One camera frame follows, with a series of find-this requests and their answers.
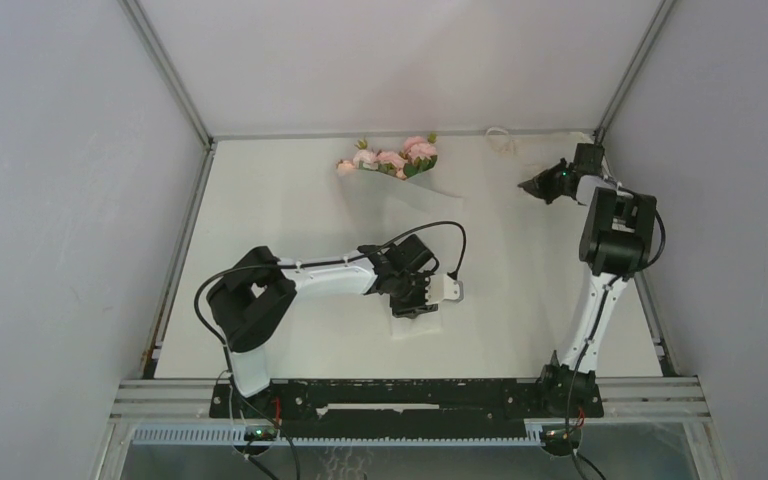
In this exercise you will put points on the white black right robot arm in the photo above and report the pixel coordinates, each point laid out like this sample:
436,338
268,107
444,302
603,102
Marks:
623,235

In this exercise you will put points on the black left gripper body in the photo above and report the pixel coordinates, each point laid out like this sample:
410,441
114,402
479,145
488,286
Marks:
408,297

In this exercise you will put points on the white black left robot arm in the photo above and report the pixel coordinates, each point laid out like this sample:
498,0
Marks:
249,301

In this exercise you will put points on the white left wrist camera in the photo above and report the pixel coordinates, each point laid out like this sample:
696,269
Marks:
443,288

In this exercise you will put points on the black mounting rail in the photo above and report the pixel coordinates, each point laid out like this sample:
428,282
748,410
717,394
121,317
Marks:
429,409

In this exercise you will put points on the cream ribbon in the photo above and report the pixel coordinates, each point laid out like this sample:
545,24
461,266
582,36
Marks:
510,142

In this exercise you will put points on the pink fake flower bouquet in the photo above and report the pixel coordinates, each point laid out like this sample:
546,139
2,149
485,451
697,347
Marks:
418,154

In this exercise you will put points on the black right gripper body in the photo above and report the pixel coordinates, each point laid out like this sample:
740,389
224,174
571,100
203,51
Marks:
549,182

